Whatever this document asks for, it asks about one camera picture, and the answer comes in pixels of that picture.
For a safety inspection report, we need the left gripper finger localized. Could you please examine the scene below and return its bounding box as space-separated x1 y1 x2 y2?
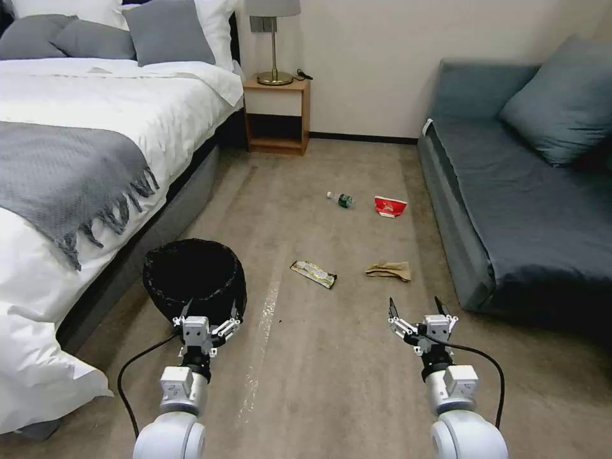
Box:
212 297 244 347
171 297 196 331

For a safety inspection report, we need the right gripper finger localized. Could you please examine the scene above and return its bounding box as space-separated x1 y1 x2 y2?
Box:
433 296 460 332
387 296 421 345

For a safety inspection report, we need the black trash bin with liner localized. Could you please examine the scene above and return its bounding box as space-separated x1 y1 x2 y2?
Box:
142 237 249 332

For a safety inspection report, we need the crumpled brown paper bag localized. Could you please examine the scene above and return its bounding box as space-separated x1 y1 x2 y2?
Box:
365 260 412 284

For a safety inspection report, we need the crumpled yellow-black snack wrapper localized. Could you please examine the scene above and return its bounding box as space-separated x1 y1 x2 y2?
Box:
290 259 339 290

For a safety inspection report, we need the red paper snack carton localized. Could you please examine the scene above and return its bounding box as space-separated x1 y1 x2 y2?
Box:
373 194 410 219

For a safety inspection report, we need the grey upholstered bed base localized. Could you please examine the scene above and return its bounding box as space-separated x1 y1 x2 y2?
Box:
13 107 245 442

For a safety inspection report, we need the blue-grey sofa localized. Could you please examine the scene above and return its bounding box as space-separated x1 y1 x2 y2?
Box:
416 57 612 332

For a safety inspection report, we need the small green-label plastic bottle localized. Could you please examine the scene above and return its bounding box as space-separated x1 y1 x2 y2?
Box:
326 191 356 210

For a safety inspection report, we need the grey fringed throw blanket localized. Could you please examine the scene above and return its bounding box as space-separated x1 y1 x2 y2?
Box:
0 121 161 273

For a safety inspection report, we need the wooden nightstand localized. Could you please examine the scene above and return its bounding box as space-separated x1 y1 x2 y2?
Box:
242 76 312 157

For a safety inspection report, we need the white bed duvet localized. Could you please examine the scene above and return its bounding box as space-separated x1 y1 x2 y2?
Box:
0 57 246 427

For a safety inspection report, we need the blue-grey sofa cushion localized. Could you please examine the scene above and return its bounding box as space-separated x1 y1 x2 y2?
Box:
499 33 612 169

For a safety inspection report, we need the black headboard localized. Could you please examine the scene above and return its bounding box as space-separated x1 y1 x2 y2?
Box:
228 10 245 83

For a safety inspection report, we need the brass table lamp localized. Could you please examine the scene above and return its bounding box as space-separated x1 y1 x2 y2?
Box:
244 0 302 87

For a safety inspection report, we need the grey square upright pillow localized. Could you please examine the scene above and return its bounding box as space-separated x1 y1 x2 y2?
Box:
122 0 217 68

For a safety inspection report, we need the grey plump pillow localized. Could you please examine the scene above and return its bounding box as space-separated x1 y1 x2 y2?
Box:
49 18 138 61

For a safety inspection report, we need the white tall pillow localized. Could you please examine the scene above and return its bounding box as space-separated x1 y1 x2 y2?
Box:
192 0 241 73

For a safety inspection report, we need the grey flat pillow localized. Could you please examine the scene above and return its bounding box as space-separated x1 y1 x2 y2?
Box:
0 13 80 61

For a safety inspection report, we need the white wide pillow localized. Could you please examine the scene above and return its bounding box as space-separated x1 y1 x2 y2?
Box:
8 0 131 33

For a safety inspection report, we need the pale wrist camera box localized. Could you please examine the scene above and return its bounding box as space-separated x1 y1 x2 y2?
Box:
183 316 210 347
424 314 453 341

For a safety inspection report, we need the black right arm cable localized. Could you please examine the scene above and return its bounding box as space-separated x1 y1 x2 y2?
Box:
414 333 506 427

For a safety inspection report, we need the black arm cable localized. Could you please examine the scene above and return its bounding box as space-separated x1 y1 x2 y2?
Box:
116 331 186 437
414 333 506 427

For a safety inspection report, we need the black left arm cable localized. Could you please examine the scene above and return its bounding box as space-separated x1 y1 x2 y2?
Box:
116 331 186 437

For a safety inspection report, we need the grey wall switch plate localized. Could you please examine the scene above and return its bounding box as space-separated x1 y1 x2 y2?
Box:
249 15 284 35

